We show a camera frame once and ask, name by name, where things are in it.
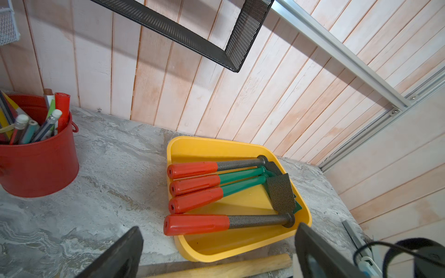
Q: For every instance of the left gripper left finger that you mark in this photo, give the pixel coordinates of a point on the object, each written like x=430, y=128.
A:
x=121, y=260

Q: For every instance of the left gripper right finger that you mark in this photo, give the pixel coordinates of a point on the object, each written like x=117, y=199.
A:
x=318, y=259

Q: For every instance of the wooden handle pick hammer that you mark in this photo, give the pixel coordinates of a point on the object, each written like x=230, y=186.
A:
x=236, y=269

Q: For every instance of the green hoe red grip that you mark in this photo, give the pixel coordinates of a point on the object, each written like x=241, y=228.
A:
x=279, y=189
x=194, y=184

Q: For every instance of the yellow plastic storage box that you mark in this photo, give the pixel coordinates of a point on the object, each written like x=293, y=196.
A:
x=254, y=201

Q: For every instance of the grey speckled hoe red grip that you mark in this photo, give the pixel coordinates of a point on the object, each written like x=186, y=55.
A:
x=184, y=170

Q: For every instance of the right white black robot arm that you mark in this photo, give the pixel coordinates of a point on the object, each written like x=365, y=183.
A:
x=428, y=256

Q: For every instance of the red metal pen bucket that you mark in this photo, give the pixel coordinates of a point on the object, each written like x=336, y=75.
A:
x=41, y=168

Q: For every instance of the pens in red bucket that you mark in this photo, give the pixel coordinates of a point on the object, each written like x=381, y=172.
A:
x=19, y=127

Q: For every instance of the white wire mesh shelf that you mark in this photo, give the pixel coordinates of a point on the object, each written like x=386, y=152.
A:
x=9, y=32

